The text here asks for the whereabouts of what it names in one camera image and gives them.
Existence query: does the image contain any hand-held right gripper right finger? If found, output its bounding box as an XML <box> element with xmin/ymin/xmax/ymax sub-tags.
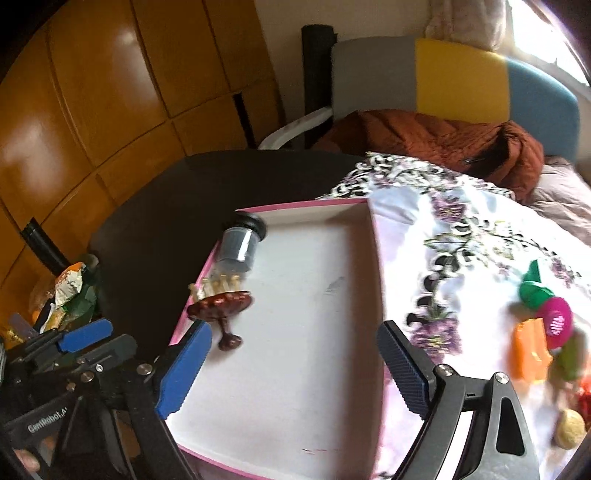
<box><xmin>376</xmin><ymin>320</ymin><xmax>541</xmax><ymax>480</ymax></box>

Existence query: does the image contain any magenta plastic toy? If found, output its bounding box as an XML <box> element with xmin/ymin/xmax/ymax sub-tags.
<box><xmin>536</xmin><ymin>296</ymin><xmax>574</xmax><ymax>350</ymax></box>

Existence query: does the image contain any clear jar with black lid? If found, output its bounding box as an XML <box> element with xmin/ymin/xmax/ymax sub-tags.
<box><xmin>217</xmin><ymin>213</ymin><xmax>267</xmax><ymax>273</ymax></box>

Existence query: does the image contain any pink cardboard box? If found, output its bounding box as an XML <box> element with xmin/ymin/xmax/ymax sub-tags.
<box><xmin>168</xmin><ymin>198</ymin><xmax>389</xmax><ymax>478</ymax></box>

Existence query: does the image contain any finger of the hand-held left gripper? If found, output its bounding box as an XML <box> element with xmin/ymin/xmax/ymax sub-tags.
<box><xmin>58</xmin><ymin>320</ymin><xmax>114</xmax><ymax>355</ymax></box>
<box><xmin>78</xmin><ymin>335</ymin><xmax>139</xmax><ymax>372</ymax></box>

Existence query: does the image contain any pink quilt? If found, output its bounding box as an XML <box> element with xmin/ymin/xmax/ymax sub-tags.
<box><xmin>526</xmin><ymin>157</ymin><xmax>591</xmax><ymax>250</ymax></box>

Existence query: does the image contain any beige ball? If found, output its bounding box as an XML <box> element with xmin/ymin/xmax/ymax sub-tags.
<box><xmin>554</xmin><ymin>408</ymin><xmax>586</xmax><ymax>449</ymax></box>

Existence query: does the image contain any person's left hand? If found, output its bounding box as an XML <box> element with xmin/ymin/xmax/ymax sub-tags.
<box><xmin>14</xmin><ymin>449</ymin><xmax>42</xmax><ymax>472</ymax></box>

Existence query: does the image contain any grey yellow blue chair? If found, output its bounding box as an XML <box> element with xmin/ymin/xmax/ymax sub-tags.
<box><xmin>259</xmin><ymin>37</ymin><xmax>580</xmax><ymax>163</ymax></box>

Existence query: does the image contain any black tube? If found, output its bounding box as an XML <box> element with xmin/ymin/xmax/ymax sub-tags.
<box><xmin>21</xmin><ymin>220</ymin><xmax>71</xmax><ymax>277</ymax></box>

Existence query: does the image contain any bright window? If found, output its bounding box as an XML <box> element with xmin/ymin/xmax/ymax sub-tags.
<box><xmin>508</xmin><ymin>0</ymin><xmax>591</xmax><ymax>88</ymax></box>

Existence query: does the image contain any beige curtain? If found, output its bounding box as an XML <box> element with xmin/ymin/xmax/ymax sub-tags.
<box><xmin>425</xmin><ymin>0</ymin><xmax>513</xmax><ymax>51</ymax></box>

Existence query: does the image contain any crumpled snack bag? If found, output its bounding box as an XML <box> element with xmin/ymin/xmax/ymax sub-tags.
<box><xmin>51</xmin><ymin>261</ymin><xmax>89</xmax><ymax>309</ymax></box>

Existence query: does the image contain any green plastic toy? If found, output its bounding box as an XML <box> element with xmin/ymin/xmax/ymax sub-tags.
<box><xmin>518</xmin><ymin>259</ymin><xmax>555</xmax><ymax>308</ymax></box>

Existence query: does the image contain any rust orange quilted jacket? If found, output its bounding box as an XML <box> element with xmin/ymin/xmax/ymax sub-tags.
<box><xmin>311</xmin><ymin>109</ymin><xmax>546</xmax><ymax>204</ymax></box>

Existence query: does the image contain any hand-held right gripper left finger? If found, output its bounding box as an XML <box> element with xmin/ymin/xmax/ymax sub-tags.
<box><xmin>51</xmin><ymin>318</ymin><xmax>213</xmax><ymax>480</ymax></box>

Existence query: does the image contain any orange plastic toy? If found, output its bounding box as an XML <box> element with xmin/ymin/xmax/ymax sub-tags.
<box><xmin>510</xmin><ymin>318</ymin><xmax>552</xmax><ymax>381</ymax></box>

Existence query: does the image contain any embroidered floral tablecloth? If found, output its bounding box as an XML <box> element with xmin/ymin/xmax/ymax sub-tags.
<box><xmin>316</xmin><ymin>151</ymin><xmax>591</xmax><ymax>480</ymax></box>

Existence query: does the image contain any wooden wardrobe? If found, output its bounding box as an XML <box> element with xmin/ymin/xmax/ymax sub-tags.
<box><xmin>0</xmin><ymin>0</ymin><xmax>284</xmax><ymax>324</ymax></box>

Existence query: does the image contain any brown hair comb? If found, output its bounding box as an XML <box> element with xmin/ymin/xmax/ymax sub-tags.
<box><xmin>187</xmin><ymin>272</ymin><xmax>254</xmax><ymax>352</ymax></box>

